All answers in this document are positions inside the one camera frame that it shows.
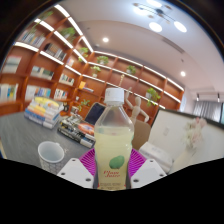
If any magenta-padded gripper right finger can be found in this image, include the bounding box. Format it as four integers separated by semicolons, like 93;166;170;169
128;148;168;189

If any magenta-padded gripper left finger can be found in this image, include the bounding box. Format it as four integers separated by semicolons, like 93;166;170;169
57;148;98;189

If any clear bottle of yellow juice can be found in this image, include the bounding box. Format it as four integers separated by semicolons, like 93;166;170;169
93;87;135;191

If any white patterned cup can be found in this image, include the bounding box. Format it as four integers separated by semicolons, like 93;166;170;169
37;140;66;175

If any beige chair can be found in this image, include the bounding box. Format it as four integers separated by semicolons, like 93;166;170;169
132;119;152;151

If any stack of dark books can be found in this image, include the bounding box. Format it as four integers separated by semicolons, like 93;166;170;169
57;114;97;149

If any dark blue chair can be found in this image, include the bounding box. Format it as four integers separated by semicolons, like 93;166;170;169
83;101;108;126

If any wooden artist mannequin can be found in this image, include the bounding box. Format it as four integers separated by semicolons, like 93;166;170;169
123;87;150;125

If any stack of colourful books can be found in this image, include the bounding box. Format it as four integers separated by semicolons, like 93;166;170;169
23;96;65;130

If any grey curtain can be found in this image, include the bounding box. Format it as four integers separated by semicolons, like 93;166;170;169
192;99;223;123

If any window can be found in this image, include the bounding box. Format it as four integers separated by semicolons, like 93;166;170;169
219;103;224;124

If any wooden shelf unit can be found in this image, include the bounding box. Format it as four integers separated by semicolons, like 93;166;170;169
0;3;186;126

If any ceiling lamp with round lights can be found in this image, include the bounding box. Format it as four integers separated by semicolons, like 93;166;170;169
132;0;188;34

